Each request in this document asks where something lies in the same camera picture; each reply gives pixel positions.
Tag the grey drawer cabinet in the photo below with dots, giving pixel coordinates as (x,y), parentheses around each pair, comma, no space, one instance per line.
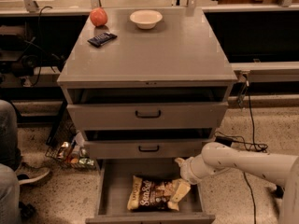
(180,51)

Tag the black office chair base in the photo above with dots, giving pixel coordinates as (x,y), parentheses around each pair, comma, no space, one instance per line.
(27,210)

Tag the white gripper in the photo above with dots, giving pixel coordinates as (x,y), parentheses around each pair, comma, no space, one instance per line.
(188,170)

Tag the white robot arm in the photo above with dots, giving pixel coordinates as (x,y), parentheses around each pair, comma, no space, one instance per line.
(279,169)

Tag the brown sea salt chip bag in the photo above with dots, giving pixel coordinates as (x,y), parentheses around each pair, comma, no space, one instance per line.
(151,195)

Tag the dark blue snack bar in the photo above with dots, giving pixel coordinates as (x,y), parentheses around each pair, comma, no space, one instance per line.
(101,39)

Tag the middle grey drawer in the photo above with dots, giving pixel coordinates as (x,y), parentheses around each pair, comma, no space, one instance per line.
(134,144)

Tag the dark machine on left shelf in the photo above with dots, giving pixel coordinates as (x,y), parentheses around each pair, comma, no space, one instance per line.
(20,55)

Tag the grey sneaker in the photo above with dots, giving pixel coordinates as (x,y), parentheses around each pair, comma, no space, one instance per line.
(28,174)

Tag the grey drawer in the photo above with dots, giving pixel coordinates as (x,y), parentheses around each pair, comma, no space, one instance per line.
(134,144)
(146,108)
(116,185)

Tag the person leg in jeans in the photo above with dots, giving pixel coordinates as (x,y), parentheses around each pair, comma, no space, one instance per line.
(10,155)

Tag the white bowl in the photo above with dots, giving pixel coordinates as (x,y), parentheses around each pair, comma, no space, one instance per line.
(146,19)

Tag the black power adapter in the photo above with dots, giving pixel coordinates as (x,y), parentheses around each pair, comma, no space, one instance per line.
(224,140)

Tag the top grey drawer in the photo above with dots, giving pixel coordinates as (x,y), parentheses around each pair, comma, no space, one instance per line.
(146,108)

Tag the wire basket of snacks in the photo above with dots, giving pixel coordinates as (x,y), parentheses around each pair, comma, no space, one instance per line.
(71,153)

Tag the bottom grey drawer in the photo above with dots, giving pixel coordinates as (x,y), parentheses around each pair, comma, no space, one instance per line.
(116,185)

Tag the red apple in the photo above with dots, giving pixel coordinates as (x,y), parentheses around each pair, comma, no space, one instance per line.
(98,17)

